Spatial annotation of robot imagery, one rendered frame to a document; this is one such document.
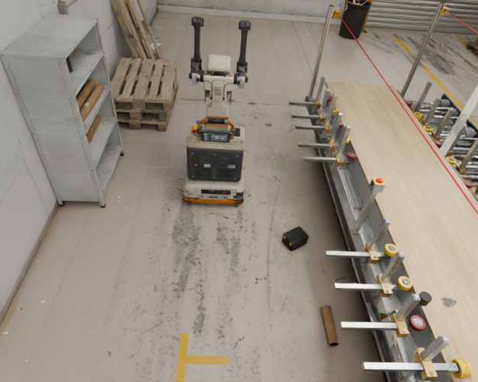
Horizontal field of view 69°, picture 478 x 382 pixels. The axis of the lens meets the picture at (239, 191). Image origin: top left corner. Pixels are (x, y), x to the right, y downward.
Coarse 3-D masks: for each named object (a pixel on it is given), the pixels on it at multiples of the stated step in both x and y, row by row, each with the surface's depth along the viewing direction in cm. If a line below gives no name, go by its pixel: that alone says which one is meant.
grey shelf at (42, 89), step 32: (32, 32) 276; (64, 32) 281; (96, 32) 321; (32, 64) 251; (64, 64) 251; (96, 64) 342; (32, 96) 268; (64, 96) 268; (32, 128) 288; (64, 128) 288; (96, 128) 365; (64, 160) 311; (96, 160) 328; (64, 192) 338; (96, 192) 339
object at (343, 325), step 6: (342, 324) 190; (348, 324) 190; (354, 324) 191; (360, 324) 191; (366, 324) 191; (372, 324) 191; (378, 324) 192; (384, 324) 192; (390, 324) 192; (408, 324) 193; (408, 330) 193; (414, 330) 193
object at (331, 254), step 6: (330, 252) 228; (336, 252) 229; (342, 252) 229; (348, 252) 230; (354, 252) 230; (360, 252) 230; (366, 252) 231; (378, 252) 231; (384, 252) 232; (384, 258) 231
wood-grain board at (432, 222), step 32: (352, 96) 377; (384, 96) 383; (352, 128) 330; (384, 128) 334; (416, 128) 339; (384, 160) 297; (416, 160) 300; (384, 192) 267; (416, 192) 270; (448, 192) 273; (416, 224) 244; (448, 224) 246; (416, 256) 223; (448, 256) 225; (416, 288) 206; (448, 288) 208; (448, 320) 192; (448, 352) 179
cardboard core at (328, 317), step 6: (324, 306) 284; (330, 306) 285; (324, 312) 281; (330, 312) 280; (324, 318) 278; (330, 318) 276; (330, 324) 272; (330, 330) 269; (330, 336) 266; (336, 336) 267; (330, 342) 264; (336, 342) 263
